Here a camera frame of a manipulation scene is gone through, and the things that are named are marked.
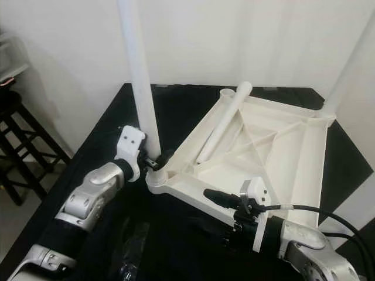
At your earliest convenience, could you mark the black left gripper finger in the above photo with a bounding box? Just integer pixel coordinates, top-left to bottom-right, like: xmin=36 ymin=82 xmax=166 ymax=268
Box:
xmin=152 ymin=148 xmax=177 ymax=168

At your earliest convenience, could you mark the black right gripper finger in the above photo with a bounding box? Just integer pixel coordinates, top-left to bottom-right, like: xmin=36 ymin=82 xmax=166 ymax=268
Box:
xmin=203 ymin=188 xmax=247 ymax=211
xmin=189 ymin=218 xmax=238 ymax=242

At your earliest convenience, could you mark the white plastic children table top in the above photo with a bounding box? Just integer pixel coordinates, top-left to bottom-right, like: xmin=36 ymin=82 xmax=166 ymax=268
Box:
xmin=145 ymin=87 xmax=338 ymax=236

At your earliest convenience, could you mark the black tablecloth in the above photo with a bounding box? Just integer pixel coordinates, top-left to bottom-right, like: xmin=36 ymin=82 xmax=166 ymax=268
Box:
xmin=0 ymin=82 xmax=375 ymax=281

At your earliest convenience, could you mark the clear tape patch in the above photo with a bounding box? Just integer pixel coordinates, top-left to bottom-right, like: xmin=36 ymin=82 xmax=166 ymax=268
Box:
xmin=122 ymin=222 xmax=151 ymax=279

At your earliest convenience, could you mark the black stool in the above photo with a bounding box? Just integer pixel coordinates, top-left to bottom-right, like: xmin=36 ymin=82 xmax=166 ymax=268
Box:
xmin=0 ymin=88 xmax=72 ymax=207

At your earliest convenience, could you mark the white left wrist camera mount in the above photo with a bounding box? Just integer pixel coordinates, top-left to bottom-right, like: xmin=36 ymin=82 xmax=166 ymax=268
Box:
xmin=116 ymin=125 xmax=148 ymax=183

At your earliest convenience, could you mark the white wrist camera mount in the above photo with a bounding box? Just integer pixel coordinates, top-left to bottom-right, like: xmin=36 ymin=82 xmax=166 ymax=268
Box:
xmin=116 ymin=125 xmax=148 ymax=183
xmin=237 ymin=177 xmax=274 ymax=254

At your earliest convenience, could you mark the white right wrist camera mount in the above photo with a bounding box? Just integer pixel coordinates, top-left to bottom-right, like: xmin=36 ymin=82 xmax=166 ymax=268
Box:
xmin=237 ymin=177 xmax=274 ymax=254

